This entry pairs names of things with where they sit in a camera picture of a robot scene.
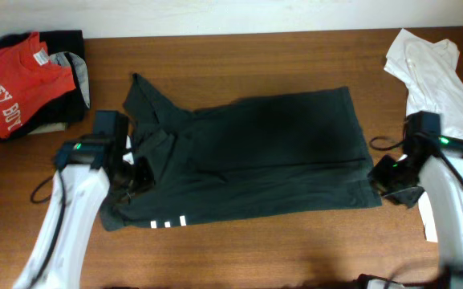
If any dark green Nike t-shirt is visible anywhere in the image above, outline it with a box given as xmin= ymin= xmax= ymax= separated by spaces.
xmin=100 ymin=74 xmax=381 ymax=231

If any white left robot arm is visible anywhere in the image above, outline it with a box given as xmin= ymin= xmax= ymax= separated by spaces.
xmin=13 ymin=135 xmax=134 ymax=288

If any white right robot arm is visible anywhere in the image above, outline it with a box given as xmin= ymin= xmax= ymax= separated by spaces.
xmin=368 ymin=132 xmax=463 ymax=288

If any black folded garment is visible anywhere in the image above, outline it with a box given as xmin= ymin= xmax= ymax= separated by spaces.
xmin=0 ymin=31 xmax=90 ymax=141

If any white t-shirt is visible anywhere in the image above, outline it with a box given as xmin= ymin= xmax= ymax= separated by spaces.
xmin=383 ymin=28 xmax=463 ymax=244

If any red printed t-shirt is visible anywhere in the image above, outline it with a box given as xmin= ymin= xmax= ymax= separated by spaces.
xmin=0 ymin=32 xmax=75 ymax=139

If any grey folded garment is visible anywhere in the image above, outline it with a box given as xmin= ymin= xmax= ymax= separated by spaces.
xmin=30 ymin=123 xmax=67 ymax=134

